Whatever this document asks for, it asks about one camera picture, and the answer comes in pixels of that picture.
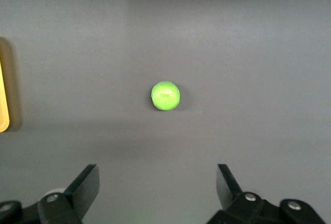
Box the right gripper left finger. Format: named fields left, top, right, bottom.
left=0, top=163, right=100, bottom=224

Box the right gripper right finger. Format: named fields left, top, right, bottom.
left=206, top=163, right=325, bottom=224

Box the green toy apple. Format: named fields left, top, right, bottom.
left=151, top=80, right=181, bottom=111

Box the yellow plastic tray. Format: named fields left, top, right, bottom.
left=0, top=37, right=21, bottom=133

